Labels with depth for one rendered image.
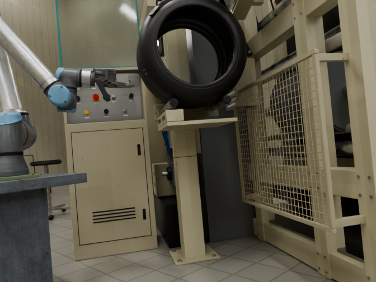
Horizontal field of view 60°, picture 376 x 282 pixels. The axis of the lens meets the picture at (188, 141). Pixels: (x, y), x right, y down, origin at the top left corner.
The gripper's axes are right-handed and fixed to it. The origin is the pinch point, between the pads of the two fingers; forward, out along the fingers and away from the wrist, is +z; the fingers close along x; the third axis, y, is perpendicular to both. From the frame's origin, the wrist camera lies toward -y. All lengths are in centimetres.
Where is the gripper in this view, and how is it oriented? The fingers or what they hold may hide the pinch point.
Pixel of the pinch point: (132, 86)
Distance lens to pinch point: 172.6
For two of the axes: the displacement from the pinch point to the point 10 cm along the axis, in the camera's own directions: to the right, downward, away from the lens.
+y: 0.3, -10.0, 0.5
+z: 9.8, 0.4, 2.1
